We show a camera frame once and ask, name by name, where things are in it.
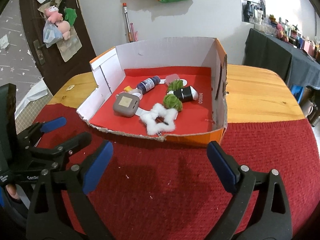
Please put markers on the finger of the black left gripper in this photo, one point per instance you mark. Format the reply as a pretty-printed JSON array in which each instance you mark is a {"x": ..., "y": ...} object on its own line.
[
  {"x": 58, "y": 154},
  {"x": 33, "y": 134}
]

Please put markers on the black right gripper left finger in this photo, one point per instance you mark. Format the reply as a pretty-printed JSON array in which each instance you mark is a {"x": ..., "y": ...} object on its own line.
[{"x": 47, "y": 216}]

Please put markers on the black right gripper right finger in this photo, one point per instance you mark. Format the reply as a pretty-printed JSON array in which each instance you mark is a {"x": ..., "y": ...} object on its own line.
[{"x": 259, "y": 207}]

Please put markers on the grey earbuds case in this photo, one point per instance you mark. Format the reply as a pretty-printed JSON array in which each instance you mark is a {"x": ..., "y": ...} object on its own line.
[{"x": 126, "y": 104}]

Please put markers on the clear round plastic lid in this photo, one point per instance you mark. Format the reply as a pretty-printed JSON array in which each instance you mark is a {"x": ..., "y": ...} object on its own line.
[{"x": 137, "y": 92}]

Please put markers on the white fluffy star clip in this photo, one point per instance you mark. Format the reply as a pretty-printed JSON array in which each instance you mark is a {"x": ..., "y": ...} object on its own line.
[{"x": 159, "y": 119}]

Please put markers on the purple ink bottle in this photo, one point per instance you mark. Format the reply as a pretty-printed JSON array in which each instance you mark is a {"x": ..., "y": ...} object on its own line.
[{"x": 148, "y": 84}]

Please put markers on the green fuzzy scrunchie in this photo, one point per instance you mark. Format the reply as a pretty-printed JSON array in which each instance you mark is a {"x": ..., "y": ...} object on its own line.
[
  {"x": 175, "y": 85},
  {"x": 171, "y": 101}
]

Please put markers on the person left hand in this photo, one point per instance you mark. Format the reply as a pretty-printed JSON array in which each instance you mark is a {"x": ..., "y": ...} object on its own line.
[{"x": 12, "y": 191}]

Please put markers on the small white sticker tag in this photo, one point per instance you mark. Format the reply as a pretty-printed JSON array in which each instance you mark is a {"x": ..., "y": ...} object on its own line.
[{"x": 70, "y": 87}]

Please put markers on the small pink yellow bottle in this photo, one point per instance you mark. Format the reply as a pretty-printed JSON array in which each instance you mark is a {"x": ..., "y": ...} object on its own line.
[{"x": 128, "y": 89}]

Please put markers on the brown wooden door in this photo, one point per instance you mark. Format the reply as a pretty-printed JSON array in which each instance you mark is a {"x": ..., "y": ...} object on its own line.
[{"x": 56, "y": 59}]

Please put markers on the red knitted table cloth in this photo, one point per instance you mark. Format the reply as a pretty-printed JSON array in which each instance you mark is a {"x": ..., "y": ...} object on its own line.
[{"x": 160, "y": 190}]

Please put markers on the clear small plastic box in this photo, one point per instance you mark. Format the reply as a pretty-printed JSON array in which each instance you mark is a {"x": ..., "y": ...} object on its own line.
[{"x": 171, "y": 78}]

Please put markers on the orange white cardboard box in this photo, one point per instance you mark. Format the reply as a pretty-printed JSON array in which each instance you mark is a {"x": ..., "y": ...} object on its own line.
[{"x": 201, "y": 62}]

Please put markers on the pink plush toy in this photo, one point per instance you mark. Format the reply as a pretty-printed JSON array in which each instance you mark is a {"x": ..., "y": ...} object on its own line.
[{"x": 53, "y": 16}]

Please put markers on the green plush toy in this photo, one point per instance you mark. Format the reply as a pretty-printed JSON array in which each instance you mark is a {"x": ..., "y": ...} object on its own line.
[{"x": 70, "y": 16}]

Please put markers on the dark cloth side table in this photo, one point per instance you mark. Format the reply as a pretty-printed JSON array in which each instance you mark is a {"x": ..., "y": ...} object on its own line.
[{"x": 291, "y": 64}]

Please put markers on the silver orange broom handle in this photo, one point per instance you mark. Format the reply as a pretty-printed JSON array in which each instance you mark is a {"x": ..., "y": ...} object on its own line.
[{"x": 129, "y": 35}]

